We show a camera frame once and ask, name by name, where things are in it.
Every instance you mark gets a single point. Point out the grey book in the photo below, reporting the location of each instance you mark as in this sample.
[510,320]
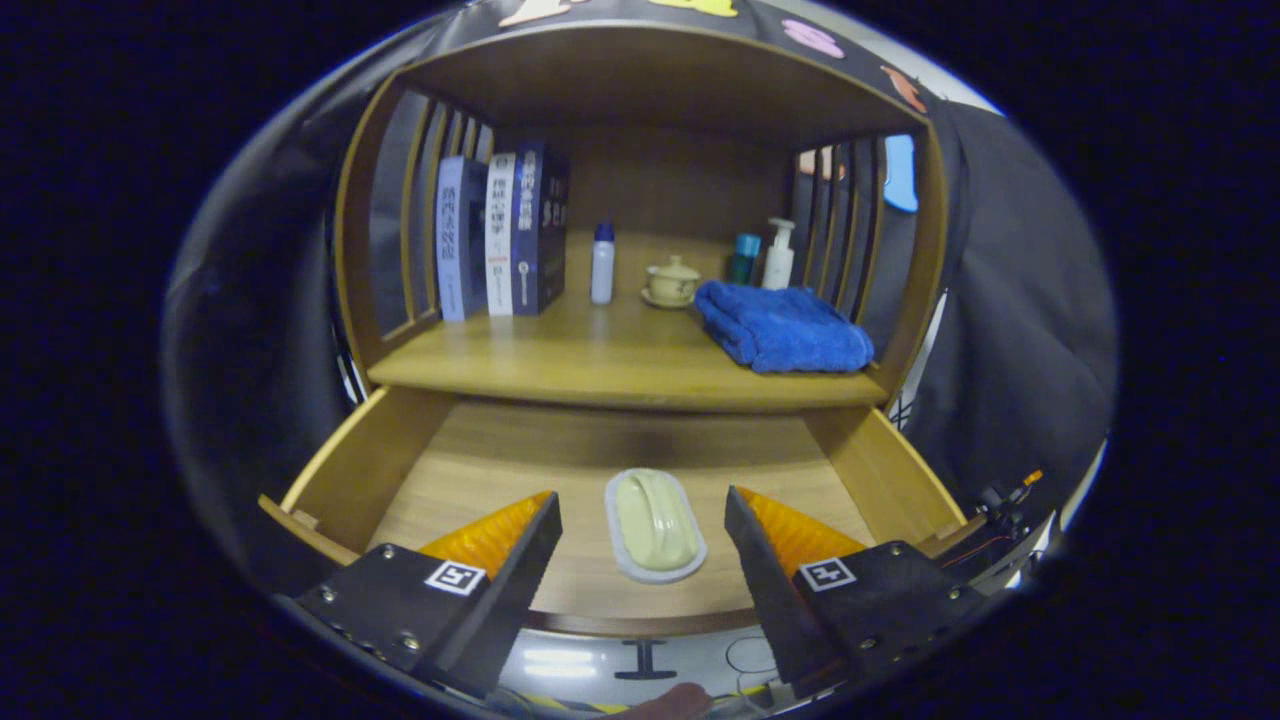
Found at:
[452,250]

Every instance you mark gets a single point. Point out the black backdrop cloth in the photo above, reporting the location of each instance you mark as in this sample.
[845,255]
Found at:
[1020,300]

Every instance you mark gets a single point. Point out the white pump bottle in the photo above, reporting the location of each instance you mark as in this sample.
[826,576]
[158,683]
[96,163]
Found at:
[778,265]

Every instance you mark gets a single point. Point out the white bottle blue cap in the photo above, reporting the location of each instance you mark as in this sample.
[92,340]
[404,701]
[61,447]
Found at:
[602,270]

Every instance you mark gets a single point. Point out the dark blue book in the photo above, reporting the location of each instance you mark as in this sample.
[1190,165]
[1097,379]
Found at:
[530,240]

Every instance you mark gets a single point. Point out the teal blue bottle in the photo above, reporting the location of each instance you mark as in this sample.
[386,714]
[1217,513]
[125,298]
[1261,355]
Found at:
[742,262]

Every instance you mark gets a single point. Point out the wooden countertop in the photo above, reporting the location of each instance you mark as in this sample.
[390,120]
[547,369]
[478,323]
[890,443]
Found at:
[600,360]

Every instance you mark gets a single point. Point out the wooden drawer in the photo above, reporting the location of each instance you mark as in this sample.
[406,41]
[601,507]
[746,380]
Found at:
[500,460]

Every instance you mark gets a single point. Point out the white spine book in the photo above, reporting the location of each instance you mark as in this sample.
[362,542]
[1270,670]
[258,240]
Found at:
[500,240]

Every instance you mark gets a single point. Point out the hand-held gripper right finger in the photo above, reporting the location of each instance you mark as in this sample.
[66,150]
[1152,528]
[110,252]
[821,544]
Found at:
[775,600]

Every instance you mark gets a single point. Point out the beige lidded tea cup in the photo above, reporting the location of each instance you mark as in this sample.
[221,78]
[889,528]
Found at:
[672,283]

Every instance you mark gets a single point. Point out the blue folded towel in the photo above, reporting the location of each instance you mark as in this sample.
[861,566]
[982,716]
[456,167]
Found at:
[790,330]

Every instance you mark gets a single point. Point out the wooden cabinet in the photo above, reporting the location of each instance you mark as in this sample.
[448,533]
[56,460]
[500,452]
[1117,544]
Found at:
[650,180]

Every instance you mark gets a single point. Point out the black device with orange tip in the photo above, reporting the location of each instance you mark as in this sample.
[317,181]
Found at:
[1000,497]

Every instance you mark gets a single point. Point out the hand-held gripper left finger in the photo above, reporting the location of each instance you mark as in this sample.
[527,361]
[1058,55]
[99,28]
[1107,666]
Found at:
[510,600]

